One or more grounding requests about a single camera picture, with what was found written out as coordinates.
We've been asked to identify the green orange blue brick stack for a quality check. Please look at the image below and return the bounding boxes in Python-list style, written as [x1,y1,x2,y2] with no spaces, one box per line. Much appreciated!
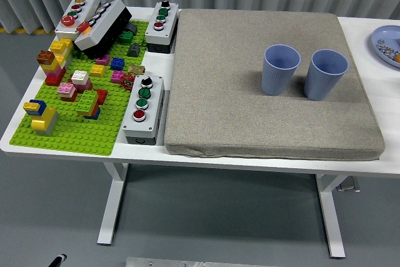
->
[76,89,103,121]

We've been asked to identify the green brick baseplate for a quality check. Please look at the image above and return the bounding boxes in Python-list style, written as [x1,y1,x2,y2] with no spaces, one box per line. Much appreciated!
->
[9,20,150,157]

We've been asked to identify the dark green toy brick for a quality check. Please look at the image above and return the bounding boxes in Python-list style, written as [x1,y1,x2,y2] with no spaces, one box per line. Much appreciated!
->
[119,31,136,44]

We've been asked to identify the brass valve red handle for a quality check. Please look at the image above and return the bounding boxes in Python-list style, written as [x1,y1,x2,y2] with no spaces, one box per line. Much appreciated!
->
[121,63,147,90]

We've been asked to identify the yellow toy brick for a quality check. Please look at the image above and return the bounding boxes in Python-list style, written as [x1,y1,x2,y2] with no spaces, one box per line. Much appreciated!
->
[90,64,107,78]

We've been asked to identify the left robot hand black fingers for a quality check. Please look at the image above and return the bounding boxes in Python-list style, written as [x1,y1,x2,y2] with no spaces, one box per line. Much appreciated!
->
[46,253,68,267]

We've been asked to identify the pink white red brick stack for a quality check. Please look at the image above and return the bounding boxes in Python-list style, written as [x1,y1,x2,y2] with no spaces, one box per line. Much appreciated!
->
[57,82,79,103]

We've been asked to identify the red toy brick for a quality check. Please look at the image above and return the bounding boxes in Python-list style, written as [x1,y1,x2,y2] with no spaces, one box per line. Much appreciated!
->
[93,89,109,106]

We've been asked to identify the yellow white brick stack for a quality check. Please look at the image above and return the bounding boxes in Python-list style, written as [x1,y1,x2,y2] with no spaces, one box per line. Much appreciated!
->
[49,38,75,71]

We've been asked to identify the white five-button control box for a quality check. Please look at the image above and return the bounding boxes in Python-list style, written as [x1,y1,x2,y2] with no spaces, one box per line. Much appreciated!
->
[54,0,101,42]

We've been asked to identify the grey metal bracket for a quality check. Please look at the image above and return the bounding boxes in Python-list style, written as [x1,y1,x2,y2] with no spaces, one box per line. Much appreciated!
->
[336,176,361,193]

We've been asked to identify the brown yellow red brick tower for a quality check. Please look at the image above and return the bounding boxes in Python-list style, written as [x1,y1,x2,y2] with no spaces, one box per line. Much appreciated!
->
[36,49,68,87]

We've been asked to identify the long white black button box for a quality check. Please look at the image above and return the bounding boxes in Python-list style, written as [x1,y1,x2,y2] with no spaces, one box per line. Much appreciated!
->
[74,0,133,60]

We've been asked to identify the grey three-button switch box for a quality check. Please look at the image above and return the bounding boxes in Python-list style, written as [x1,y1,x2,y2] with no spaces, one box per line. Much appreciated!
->
[144,0,179,54]

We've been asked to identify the grey-brown cushion mat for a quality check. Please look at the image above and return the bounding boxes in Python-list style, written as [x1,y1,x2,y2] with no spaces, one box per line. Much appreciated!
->
[164,9,386,162]

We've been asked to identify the blue yellow grey brick stack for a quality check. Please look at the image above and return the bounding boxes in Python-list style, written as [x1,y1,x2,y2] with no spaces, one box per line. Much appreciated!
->
[23,99,60,137]

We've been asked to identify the blue plate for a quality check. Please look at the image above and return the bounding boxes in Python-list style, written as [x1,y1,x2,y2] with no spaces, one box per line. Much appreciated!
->
[371,24,400,68]

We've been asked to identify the grey metal plate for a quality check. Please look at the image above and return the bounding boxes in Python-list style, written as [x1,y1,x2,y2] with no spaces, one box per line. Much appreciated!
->
[125,256,282,267]

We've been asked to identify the white table leg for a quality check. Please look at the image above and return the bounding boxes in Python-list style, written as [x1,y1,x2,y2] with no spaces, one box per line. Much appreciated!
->
[314,174,348,259]
[96,163,129,246]

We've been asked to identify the blue ribbed plastic cup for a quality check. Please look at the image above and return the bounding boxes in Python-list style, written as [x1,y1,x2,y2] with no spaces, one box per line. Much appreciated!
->
[261,44,302,96]
[303,49,349,101]

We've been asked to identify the blue toy brick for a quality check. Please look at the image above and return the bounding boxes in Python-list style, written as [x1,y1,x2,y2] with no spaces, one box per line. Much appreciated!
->
[110,56,127,71]

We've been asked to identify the grey four-button switch box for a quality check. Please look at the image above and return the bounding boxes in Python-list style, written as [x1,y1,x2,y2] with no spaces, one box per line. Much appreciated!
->
[121,74,165,146]

